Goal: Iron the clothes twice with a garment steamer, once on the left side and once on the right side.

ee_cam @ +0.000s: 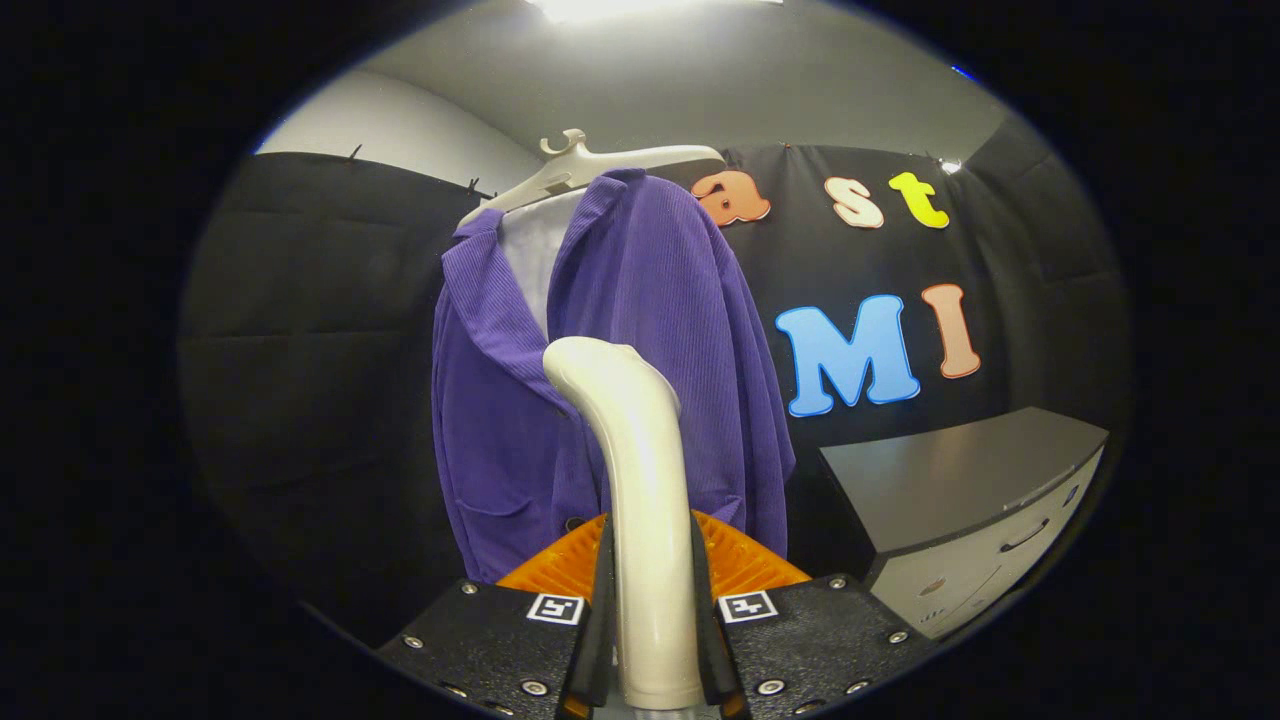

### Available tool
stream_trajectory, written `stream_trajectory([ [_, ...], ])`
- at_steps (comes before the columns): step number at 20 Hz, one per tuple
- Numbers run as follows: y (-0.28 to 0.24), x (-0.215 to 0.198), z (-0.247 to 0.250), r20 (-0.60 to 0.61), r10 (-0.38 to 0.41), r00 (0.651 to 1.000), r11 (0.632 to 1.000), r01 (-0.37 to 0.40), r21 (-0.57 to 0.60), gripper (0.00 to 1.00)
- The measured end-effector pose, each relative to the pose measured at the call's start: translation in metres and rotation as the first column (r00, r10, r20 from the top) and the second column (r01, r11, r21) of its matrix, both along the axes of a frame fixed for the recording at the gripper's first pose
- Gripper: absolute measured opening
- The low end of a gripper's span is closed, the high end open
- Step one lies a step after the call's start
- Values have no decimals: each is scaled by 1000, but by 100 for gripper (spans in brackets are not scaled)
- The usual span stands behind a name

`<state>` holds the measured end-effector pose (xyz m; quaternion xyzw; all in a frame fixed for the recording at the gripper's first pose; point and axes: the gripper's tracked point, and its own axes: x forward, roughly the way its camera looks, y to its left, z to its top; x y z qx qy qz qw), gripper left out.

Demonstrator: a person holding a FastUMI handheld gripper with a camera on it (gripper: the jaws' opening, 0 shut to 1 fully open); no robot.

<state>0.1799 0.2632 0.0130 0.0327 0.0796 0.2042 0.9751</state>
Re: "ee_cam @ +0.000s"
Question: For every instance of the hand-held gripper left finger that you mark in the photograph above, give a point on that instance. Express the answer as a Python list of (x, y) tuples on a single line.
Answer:
[(490, 640)]

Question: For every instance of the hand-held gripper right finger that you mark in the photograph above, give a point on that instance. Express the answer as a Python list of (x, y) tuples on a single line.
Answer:
[(820, 635)]

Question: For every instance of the white garment steamer head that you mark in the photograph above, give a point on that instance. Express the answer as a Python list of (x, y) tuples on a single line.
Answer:
[(645, 520)]

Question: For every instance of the grey cabinet with dark top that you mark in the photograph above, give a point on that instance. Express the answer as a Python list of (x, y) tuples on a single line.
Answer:
[(950, 470)]

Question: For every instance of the white plastic hanger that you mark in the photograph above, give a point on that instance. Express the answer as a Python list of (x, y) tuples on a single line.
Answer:
[(600, 165)]

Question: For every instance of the large ceiling light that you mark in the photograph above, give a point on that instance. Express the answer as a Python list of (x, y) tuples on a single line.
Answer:
[(640, 8)]

